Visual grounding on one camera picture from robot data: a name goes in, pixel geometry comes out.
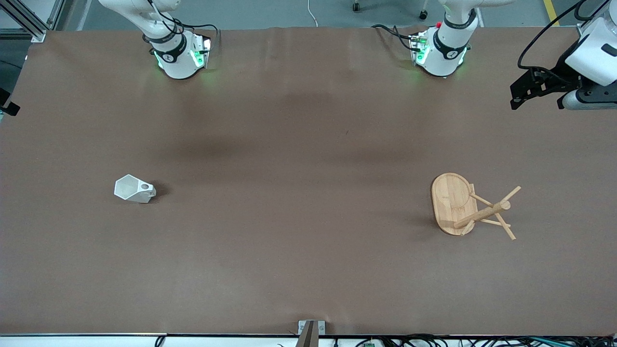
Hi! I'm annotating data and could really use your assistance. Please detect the black left arm base cables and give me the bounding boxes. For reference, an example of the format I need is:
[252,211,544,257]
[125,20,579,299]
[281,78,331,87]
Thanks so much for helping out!
[371,23,421,52]

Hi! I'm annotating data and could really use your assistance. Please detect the black cable bundle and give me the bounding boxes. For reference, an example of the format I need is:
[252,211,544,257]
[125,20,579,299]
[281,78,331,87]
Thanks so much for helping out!
[354,334,617,347]

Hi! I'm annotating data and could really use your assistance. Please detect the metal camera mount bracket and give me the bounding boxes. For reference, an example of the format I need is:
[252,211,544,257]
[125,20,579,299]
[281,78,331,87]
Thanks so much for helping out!
[295,320,326,347]

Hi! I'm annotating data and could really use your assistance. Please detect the black right arm base cables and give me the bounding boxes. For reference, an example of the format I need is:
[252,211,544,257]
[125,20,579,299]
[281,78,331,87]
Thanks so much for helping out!
[145,0,221,37]

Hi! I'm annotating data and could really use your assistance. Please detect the white faceted cup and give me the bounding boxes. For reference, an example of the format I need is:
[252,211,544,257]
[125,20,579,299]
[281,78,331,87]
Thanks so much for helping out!
[114,174,157,204]

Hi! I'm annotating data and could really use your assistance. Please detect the wooden cup rack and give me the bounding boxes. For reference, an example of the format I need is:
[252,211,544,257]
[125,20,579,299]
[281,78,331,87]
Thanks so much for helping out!
[430,173,522,240]

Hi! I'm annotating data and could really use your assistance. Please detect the black arm base cables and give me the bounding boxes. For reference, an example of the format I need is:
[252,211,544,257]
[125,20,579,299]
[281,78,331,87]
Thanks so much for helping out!
[145,0,221,37]
[371,23,421,52]

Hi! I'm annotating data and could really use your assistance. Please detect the aluminium frame profile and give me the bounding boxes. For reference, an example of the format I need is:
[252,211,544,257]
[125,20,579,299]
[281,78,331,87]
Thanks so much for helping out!
[0,0,66,43]

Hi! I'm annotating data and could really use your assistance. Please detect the brown table cover sheet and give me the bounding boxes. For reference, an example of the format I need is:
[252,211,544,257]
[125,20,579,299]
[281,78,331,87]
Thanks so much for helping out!
[0,27,617,336]

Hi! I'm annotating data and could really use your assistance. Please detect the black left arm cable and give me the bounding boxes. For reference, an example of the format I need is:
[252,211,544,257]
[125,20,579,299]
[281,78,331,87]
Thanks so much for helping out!
[517,0,599,72]

